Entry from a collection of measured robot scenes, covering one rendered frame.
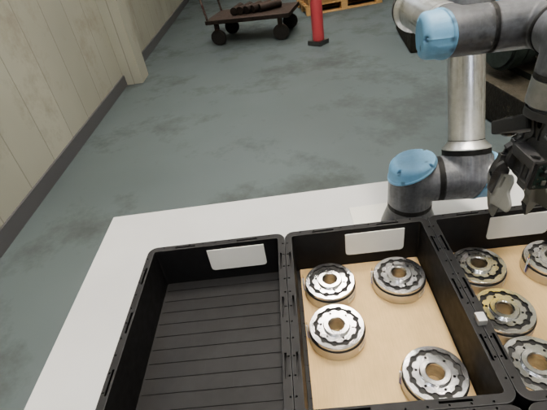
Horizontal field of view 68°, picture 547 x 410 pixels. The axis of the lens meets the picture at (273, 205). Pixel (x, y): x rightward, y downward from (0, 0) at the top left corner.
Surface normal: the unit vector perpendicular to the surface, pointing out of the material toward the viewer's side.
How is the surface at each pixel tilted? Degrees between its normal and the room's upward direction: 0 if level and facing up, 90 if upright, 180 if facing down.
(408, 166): 8
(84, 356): 0
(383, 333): 0
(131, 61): 90
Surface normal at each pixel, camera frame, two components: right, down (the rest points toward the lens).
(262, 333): -0.14, -0.80
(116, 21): 0.03, 0.59
